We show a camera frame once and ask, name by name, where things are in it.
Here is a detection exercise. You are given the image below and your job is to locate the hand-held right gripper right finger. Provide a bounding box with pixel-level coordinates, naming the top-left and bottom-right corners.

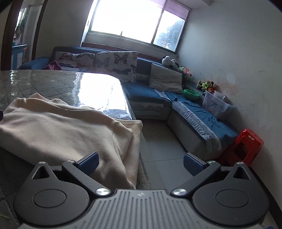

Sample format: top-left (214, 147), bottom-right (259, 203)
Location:
top-left (171, 152), bottom-right (252, 196)

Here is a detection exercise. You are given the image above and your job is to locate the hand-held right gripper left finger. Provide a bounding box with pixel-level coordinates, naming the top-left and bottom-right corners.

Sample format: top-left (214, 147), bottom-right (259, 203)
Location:
top-left (31, 152), bottom-right (111, 197)

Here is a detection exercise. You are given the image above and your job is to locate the cream garment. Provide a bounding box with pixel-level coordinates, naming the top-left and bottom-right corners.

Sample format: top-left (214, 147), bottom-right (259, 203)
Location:
top-left (0, 92), bottom-right (143, 190)

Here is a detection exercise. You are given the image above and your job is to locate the blue patterned sofa cover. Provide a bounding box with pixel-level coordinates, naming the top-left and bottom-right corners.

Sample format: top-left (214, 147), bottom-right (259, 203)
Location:
top-left (154, 88), bottom-right (239, 152)

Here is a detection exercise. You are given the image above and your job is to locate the red plastic stool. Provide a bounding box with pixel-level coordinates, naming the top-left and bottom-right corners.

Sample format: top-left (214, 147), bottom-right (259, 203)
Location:
top-left (217, 129), bottom-right (264, 168)

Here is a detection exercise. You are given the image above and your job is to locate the clear plastic storage box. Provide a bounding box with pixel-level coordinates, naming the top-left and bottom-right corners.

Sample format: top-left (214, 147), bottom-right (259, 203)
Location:
top-left (201, 90), bottom-right (234, 119)

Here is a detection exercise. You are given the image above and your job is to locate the green bowl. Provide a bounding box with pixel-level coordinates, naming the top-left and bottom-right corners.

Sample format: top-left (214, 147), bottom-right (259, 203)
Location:
top-left (183, 89), bottom-right (200, 100)

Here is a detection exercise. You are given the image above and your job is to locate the blue corner sofa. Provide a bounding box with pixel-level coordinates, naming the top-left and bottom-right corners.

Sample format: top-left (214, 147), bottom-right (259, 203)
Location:
top-left (19, 46), bottom-right (240, 161)

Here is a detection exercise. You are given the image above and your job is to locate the grey pillow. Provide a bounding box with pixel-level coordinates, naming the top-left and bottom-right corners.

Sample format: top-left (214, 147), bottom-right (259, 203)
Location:
top-left (149, 63), bottom-right (184, 93)

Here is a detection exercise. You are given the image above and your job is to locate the pink orange plush toy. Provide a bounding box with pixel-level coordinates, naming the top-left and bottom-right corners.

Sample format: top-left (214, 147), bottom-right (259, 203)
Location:
top-left (177, 66), bottom-right (192, 77)

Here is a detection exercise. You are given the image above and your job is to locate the pink cloth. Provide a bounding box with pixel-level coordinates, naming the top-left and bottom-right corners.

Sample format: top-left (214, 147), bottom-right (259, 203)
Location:
top-left (43, 60), bottom-right (62, 71)

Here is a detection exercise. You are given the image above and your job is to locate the large butterfly print pillow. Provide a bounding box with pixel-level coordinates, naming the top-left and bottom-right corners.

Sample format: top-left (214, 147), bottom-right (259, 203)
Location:
top-left (95, 51), bottom-right (138, 83)

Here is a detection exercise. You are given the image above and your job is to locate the small butterfly print pillow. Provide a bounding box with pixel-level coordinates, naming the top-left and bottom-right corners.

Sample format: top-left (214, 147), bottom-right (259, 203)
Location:
top-left (54, 51), bottom-right (96, 72)

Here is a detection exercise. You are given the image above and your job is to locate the panda plush toy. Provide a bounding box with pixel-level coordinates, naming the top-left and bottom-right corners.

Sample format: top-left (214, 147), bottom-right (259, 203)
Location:
top-left (162, 55), bottom-right (179, 69)

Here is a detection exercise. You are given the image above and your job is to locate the blue cabinet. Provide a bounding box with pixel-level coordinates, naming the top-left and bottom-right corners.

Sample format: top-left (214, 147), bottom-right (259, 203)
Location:
top-left (11, 44), bottom-right (28, 70)

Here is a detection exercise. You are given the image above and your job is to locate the window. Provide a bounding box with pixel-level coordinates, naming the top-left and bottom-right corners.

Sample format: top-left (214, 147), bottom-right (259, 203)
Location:
top-left (82, 0), bottom-right (191, 53)

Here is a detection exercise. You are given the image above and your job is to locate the dark wood door frame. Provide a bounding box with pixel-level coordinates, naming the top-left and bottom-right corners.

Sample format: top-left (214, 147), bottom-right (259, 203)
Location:
top-left (3, 0), bottom-right (48, 71)

